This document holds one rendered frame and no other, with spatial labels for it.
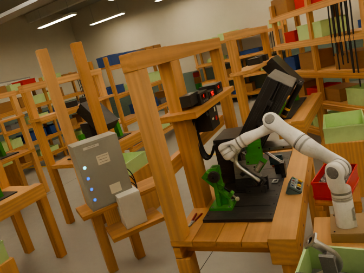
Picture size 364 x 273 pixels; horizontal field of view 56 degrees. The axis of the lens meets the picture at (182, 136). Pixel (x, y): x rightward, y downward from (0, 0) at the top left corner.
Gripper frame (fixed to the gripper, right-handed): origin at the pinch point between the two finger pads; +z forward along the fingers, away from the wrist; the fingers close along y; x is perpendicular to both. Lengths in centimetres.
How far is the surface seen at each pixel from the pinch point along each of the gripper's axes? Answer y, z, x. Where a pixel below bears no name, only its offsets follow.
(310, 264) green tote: -66, -66, 5
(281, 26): 257, 794, -153
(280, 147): -18.6, 15.1, -13.0
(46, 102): 556, 440, 349
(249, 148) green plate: -4.8, 2.9, -2.1
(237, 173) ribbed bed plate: -8.1, 4.8, 17.1
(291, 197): -44.3, -9.2, 2.7
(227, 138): 13.1, 9.1, 3.9
